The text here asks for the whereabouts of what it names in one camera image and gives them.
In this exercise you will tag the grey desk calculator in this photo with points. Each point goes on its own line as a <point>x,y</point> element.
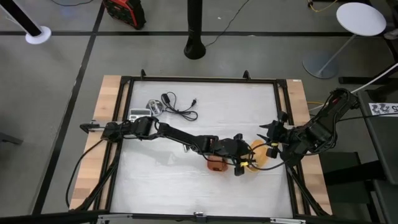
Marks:
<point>140,114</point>

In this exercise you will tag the black metal table frame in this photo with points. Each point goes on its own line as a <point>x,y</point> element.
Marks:
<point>202,79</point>

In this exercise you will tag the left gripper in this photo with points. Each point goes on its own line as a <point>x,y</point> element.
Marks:
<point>231,147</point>

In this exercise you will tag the black furniture foot bar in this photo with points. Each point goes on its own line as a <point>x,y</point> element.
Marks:
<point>367,80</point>

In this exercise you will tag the black desk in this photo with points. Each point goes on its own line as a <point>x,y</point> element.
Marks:
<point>382,140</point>

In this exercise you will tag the white printed paper tag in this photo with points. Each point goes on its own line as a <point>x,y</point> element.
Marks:
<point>384,109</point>

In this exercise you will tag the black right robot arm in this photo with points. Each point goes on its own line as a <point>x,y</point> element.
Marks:
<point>317,133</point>

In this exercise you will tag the clear plastic tape dispenser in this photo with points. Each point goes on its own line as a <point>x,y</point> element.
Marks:
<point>154,106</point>

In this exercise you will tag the orange plastic bin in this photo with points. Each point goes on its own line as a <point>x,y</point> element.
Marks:
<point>217,166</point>

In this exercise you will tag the black pole with white base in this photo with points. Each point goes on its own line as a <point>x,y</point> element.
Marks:
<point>21,17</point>

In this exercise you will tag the black pole stand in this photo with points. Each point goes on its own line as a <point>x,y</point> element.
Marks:
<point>195,31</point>

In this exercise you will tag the small cylindrical battery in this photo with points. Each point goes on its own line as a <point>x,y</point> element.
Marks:
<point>185,148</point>

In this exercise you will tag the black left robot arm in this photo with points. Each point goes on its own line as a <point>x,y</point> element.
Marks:
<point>177,133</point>

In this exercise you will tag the white round side table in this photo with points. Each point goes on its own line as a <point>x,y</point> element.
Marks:
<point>360,18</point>

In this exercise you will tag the white glossy table sheet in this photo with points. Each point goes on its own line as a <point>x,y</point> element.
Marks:
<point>186,193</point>

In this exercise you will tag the yellow plastic bin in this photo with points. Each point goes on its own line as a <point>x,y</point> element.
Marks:
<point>261,152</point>

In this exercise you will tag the small table edge camera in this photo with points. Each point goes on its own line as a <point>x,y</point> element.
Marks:
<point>199,217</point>

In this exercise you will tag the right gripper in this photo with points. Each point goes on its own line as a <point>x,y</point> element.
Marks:
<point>280,132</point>

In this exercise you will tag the red and black equipment case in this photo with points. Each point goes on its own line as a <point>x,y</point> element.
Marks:
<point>126,12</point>

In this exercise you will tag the dark grey furniture foot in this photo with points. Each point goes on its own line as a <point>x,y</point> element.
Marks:
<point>11,139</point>

